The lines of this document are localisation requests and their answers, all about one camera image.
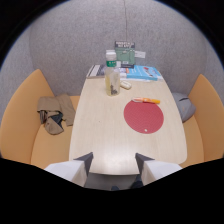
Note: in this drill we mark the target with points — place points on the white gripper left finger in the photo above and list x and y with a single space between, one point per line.
71 170

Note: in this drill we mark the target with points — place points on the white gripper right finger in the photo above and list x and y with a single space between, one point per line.
156 170

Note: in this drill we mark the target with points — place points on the red round silicone mat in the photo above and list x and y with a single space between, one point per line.
143 117

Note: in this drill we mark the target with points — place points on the khaki jacket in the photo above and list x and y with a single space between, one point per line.
55 112

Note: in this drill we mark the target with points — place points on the small white oval object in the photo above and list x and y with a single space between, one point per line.
126 84

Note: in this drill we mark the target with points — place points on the clear glass cup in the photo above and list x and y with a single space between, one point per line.
115 82

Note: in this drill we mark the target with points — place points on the blue book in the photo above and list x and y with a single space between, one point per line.
143 72

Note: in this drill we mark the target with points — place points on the grey striped book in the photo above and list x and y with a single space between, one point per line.
96 71

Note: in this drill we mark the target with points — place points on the clear plastic bottle green label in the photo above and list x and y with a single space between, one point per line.
110 71

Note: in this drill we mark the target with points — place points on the green standing box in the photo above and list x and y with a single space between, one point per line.
124 54

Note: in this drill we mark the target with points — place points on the white wall socket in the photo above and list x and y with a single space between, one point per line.
140 54

